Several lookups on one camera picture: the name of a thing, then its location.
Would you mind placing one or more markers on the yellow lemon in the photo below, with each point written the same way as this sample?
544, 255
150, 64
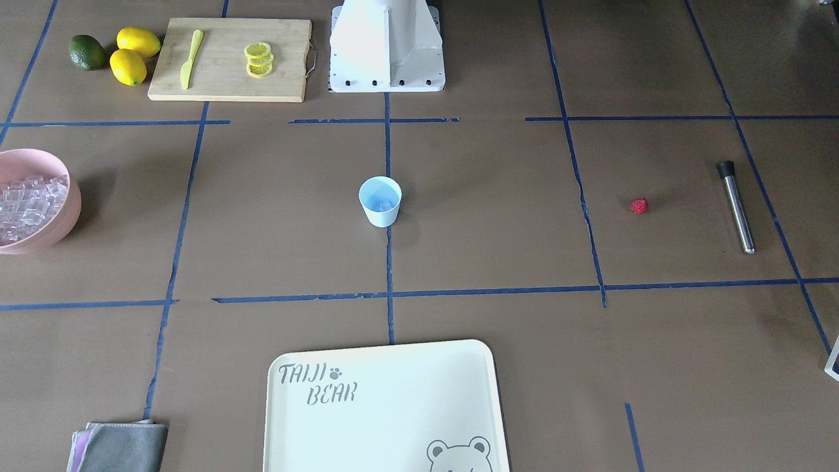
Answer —
128, 67
142, 41

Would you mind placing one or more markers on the pink plastic bowl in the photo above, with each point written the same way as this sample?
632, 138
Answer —
16, 164

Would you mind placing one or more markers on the lemon slices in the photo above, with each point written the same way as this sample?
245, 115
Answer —
259, 59

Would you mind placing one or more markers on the wooden cutting board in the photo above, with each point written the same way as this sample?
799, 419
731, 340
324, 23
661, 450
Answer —
219, 72

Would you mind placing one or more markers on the red strawberry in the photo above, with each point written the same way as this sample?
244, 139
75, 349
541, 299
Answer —
639, 206

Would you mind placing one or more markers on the pile of clear ice cubes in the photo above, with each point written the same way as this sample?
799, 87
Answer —
28, 205

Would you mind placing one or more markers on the light blue plastic cup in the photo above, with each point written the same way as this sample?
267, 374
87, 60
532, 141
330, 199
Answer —
379, 188

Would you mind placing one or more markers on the green avocado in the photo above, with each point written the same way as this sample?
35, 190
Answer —
86, 53

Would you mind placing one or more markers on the folded grey cloth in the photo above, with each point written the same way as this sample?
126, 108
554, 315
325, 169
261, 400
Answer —
118, 446

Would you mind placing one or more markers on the steel muddler with black tip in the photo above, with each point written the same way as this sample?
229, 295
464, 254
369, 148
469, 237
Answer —
727, 173

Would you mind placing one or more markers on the cream bear serving tray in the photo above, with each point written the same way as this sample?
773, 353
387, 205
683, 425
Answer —
412, 407

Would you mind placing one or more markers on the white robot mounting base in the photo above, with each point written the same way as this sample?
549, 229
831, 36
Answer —
386, 46

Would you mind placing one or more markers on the yellow plastic knife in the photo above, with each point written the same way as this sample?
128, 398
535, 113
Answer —
186, 68

